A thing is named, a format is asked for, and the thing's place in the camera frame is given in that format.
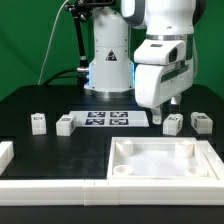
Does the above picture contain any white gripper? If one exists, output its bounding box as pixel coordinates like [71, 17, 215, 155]
[134, 39, 193, 125]

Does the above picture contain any white square tabletop tray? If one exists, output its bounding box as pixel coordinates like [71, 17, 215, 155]
[107, 137, 219, 180]

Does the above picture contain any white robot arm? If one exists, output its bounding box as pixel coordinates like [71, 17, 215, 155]
[85, 0, 206, 124]

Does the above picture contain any white fiducial marker sheet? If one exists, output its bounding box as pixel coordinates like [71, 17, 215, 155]
[70, 111, 149, 127]

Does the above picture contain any white U-shaped obstacle fence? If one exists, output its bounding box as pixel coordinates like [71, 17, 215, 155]
[0, 140, 224, 206]

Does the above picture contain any black cable bundle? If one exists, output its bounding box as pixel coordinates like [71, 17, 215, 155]
[43, 68, 90, 87]

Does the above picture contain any black camera stand pole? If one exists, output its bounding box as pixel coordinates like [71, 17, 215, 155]
[65, 0, 116, 86]

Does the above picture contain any white cable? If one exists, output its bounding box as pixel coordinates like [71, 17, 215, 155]
[37, 0, 71, 86]

